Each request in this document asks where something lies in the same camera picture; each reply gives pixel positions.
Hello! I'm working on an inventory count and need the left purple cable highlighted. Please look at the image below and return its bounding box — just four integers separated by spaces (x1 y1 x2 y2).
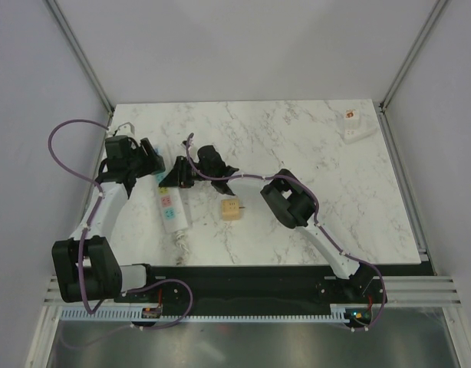
47 119 114 315

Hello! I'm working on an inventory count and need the white cable duct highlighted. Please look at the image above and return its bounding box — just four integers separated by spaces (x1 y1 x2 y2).
58 304 378 323

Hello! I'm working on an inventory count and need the beige cube plug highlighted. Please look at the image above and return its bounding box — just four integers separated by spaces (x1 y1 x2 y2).
221 198 245 222

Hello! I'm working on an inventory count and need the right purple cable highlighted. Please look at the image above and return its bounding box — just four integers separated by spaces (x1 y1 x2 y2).
185 132 386 330

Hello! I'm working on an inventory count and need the right aluminium corner post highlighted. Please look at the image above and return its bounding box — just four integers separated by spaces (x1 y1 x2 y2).
377 0 450 112

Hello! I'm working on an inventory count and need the white power strip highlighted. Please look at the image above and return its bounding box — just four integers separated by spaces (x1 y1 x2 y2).
153 147 191 234

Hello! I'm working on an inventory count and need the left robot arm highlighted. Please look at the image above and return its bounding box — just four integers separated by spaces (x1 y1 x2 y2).
51 135 165 303

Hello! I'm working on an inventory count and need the aluminium corner post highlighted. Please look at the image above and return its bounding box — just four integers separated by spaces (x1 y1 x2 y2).
43 0 116 114
377 0 450 112

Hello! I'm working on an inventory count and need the white cube plug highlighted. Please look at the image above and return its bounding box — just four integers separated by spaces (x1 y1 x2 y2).
342 109 361 130

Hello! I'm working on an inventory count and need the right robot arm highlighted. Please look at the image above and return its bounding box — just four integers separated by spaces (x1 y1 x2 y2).
159 146 387 302

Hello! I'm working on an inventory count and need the left aluminium corner post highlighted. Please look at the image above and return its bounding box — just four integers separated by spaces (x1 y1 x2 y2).
43 0 116 114

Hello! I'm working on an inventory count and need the purple cable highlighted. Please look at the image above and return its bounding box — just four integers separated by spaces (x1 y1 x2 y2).
47 119 114 315
185 132 386 330

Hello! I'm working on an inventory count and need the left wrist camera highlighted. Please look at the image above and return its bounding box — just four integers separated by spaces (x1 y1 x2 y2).
110 122 135 138

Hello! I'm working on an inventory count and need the aluminium rail frame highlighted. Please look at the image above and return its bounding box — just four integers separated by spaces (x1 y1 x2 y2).
25 266 460 367

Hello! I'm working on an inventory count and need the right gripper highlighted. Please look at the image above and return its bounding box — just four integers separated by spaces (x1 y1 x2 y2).
162 156 215 189

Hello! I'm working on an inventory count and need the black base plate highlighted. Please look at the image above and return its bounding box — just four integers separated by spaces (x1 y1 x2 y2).
116 265 387 316

